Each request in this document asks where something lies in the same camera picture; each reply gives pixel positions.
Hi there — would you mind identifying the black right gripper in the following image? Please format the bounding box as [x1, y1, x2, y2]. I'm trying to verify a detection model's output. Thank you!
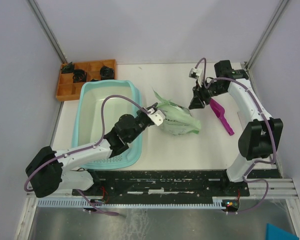
[188, 79, 226, 110]

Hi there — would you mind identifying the green cat litter bag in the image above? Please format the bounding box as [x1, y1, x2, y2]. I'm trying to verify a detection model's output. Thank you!
[153, 90, 202, 136]

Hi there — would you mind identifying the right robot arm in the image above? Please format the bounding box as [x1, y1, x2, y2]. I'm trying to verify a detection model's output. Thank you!
[189, 60, 284, 196]

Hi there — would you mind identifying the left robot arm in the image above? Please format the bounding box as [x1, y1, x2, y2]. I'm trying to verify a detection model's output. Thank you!
[24, 108, 165, 198]

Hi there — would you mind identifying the magenta plastic litter scoop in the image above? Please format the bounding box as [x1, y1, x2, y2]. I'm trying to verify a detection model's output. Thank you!
[209, 98, 235, 136]

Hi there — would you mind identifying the teal plastic litter box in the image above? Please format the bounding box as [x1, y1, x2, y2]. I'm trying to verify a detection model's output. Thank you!
[71, 80, 143, 170]

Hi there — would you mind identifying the black round part in tray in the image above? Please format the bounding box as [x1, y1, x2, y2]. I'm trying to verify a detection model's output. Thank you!
[99, 65, 115, 80]

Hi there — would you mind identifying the orange wooden compartment tray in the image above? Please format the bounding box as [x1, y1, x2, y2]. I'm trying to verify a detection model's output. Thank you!
[55, 59, 117, 102]

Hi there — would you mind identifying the small circuit board with LEDs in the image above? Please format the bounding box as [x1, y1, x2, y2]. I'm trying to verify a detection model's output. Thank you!
[225, 200, 240, 212]

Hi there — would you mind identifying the blue foam pad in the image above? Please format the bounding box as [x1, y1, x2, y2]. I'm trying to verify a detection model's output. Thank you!
[265, 223, 300, 240]

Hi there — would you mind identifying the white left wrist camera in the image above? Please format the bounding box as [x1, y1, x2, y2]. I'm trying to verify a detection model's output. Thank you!
[147, 107, 166, 127]

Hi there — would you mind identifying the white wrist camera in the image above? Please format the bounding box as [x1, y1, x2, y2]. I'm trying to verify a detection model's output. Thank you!
[189, 67, 204, 81]
[147, 107, 166, 127]

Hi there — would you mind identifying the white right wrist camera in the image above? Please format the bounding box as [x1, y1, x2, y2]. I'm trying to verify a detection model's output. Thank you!
[189, 67, 204, 81]

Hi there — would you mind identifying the black mounting base plate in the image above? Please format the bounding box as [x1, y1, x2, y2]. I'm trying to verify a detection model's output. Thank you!
[83, 170, 250, 203]

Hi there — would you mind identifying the black ring part in tray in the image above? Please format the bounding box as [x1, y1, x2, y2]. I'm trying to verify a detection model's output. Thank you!
[72, 69, 87, 83]

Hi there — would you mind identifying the light blue cable duct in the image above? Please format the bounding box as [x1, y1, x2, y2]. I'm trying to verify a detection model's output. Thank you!
[37, 194, 225, 210]

